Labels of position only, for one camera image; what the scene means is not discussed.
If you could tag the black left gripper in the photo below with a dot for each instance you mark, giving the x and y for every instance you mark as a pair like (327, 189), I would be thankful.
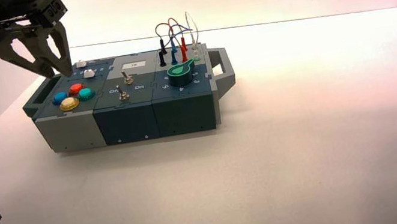
(8, 13)

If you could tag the white slider knob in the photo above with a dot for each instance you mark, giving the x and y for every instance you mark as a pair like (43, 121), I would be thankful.
(89, 73)
(81, 63)

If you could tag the blue round push button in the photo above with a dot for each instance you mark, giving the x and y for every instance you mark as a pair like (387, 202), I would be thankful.
(60, 98)

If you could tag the red round push button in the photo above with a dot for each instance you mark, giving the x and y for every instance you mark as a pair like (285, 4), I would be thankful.
(76, 89)

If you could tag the yellow round push button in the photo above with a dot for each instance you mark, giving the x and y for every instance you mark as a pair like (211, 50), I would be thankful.
(69, 104)

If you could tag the teal round push button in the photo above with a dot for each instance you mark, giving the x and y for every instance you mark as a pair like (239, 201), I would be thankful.
(86, 94)

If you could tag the white number label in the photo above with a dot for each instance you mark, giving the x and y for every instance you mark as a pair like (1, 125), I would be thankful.
(134, 64)

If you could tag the blue grey control box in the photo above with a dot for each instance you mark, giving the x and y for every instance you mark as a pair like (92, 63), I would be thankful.
(126, 115)

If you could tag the black banana plug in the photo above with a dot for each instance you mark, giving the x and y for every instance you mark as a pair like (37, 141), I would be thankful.
(162, 59)
(162, 47)

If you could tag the white banana plug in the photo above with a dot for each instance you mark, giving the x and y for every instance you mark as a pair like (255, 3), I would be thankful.
(194, 43)
(196, 53)

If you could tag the blue banana plug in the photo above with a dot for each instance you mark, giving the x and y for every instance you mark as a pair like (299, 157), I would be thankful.
(173, 45)
(173, 57)

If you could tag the red banana plug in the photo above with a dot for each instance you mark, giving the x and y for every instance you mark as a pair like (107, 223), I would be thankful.
(183, 54)
(184, 44)

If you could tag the green rotary knob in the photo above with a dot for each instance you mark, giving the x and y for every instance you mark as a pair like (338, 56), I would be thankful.
(180, 75)

